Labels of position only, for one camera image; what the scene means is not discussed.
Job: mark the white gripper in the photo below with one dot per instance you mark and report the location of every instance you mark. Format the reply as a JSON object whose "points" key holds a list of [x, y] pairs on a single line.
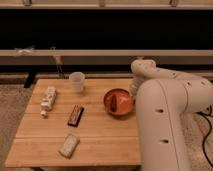
{"points": [[135, 84]]}

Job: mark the orange ceramic bowl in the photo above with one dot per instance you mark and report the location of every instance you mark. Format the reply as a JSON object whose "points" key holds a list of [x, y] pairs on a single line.
{"points": [[118, 102]]}

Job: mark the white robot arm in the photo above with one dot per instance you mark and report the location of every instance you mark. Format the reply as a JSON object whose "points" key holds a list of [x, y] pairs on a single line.
{"points": [[161, 97]]}

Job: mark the clear plastic cup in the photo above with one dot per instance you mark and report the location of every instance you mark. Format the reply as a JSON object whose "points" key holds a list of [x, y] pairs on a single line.
{"points": [[77, 80]]}

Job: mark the wooden table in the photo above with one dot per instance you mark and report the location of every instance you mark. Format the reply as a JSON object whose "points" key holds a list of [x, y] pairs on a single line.
{"points": [[104, 140]]}

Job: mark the dark brown snack bar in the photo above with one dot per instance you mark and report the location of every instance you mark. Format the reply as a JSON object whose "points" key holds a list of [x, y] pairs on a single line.
{"points": [[75, 116]]}

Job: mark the white wrapped snack packet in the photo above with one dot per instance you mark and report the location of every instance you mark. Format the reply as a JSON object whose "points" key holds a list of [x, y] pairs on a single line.
{"points": [[69, 145]]}

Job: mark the white squeeze bottle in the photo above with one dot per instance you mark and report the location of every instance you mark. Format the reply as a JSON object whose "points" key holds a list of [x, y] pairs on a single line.
{"points": [[48, 101]]}

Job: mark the grey long rail bench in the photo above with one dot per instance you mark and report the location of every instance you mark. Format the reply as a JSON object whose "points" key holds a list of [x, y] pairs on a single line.
{"points": [[89, 57]]}

